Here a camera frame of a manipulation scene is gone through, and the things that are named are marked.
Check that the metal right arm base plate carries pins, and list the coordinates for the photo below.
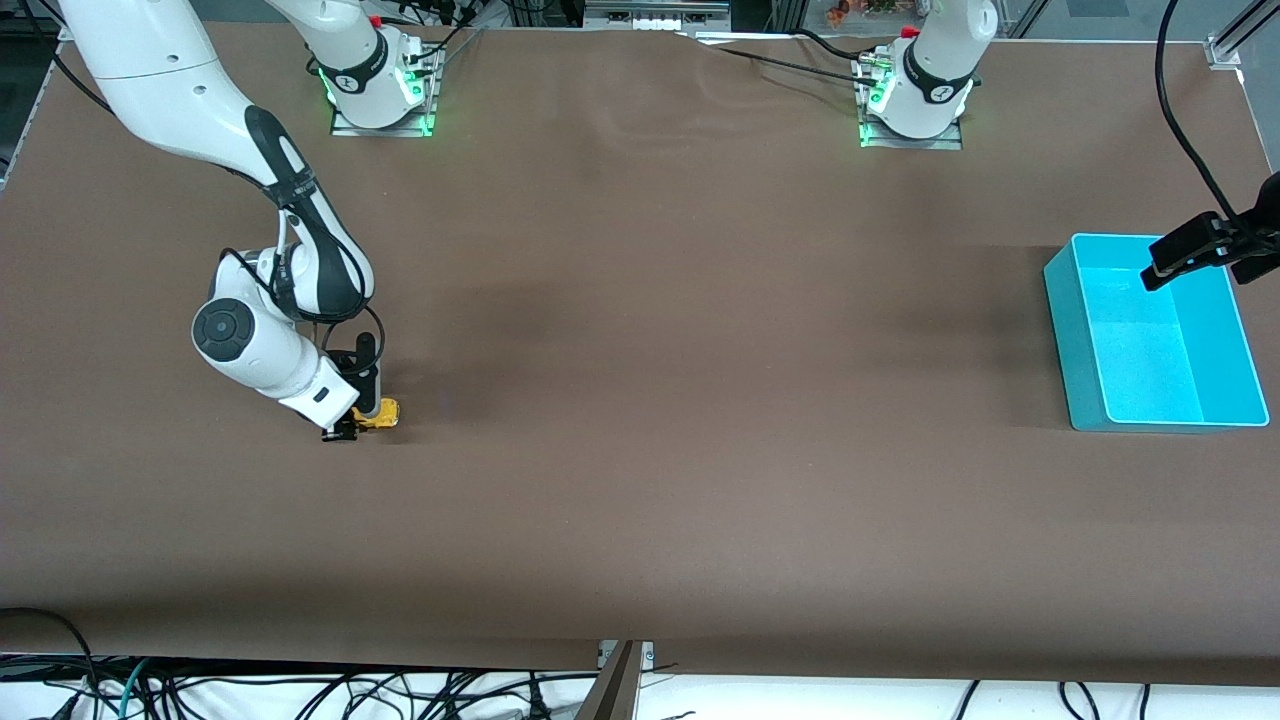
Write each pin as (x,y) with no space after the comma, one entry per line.
(385,130)

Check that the brown table cover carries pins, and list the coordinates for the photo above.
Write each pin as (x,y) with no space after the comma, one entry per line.
(640,450)

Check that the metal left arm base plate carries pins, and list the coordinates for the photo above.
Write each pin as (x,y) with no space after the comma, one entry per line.
(915,143)

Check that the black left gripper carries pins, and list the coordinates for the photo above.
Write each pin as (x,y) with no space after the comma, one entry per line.
(1222,237)

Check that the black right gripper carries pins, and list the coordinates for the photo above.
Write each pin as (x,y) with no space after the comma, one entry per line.
(367,384)

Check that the white electronics box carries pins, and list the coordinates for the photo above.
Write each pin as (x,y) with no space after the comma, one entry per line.
(655,18)

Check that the turquoise plastic bin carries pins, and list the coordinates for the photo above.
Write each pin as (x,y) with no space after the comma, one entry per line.
(1150,360)

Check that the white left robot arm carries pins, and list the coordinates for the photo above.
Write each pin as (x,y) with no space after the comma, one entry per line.
(935,70)

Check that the aluminium frame profile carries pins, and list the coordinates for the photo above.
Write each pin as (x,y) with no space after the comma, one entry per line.
(1235,40)

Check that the grey metal table bracket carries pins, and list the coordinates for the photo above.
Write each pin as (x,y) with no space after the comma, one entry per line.
(612,690)

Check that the yellow beetle toy car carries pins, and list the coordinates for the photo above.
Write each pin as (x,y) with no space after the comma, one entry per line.
(385,413)

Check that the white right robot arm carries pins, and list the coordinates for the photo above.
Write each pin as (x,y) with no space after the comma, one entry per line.
(150,60)

